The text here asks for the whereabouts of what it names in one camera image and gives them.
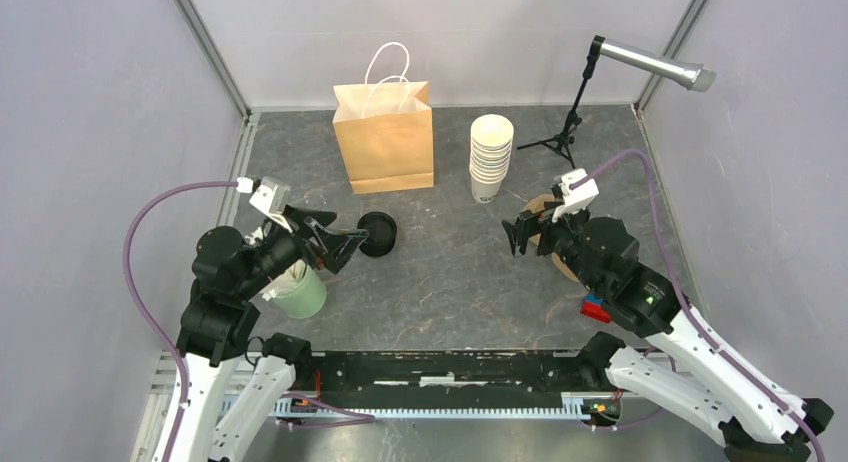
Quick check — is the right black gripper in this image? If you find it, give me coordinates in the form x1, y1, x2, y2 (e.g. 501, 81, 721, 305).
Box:
501, 197, 605, 295

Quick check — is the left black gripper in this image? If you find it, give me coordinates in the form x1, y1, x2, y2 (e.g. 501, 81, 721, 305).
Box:
236, 202, 368, 297

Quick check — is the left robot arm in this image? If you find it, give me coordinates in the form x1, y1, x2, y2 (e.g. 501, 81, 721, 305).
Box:
153, 206, 369, 461

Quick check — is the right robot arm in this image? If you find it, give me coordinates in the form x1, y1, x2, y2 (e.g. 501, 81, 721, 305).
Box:
502, 204, 834, 461

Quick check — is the brown pulp cup carrier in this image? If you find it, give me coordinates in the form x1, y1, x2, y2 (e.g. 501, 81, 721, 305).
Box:
523, 194, 580, 283

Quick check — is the stack of black lids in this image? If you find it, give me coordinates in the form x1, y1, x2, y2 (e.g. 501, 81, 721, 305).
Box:
357, 211, 398, 258

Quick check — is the green cup holder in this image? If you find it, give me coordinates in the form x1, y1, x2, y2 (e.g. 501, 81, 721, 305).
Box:
268, 261, 327, 319

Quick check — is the black tripod stand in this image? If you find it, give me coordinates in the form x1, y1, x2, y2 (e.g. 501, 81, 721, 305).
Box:
517, 35, 605, 169

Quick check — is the stack of white paper cups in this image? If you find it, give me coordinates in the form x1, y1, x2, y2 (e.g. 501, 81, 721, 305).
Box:
469, 114, 514, 204

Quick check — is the red and blue block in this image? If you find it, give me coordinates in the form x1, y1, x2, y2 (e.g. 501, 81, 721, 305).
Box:
580, 294, 611, 324

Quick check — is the brown paper bag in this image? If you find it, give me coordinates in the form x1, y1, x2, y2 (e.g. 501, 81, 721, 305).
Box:
333, 81, 435, 195

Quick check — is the silver cylindrical lamp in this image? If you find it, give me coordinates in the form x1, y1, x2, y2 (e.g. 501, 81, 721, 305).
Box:
591, 36, 716, 92

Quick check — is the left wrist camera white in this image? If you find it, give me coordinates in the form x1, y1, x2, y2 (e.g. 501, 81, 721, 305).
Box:
236, 177, 292, 233

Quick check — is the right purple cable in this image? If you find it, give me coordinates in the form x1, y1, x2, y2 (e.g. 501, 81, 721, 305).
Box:
576, 148, 827, 462

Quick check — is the purple cable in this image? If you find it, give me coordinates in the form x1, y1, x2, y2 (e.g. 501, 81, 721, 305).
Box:
576, 148, 827, 462
122, 181, 242, 462

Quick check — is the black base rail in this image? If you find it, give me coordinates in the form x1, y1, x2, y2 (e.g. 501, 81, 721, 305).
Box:
291, 350, 616, 410

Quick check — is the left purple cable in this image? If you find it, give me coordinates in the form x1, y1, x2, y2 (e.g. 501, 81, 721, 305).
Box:
122, 181, 242, 462

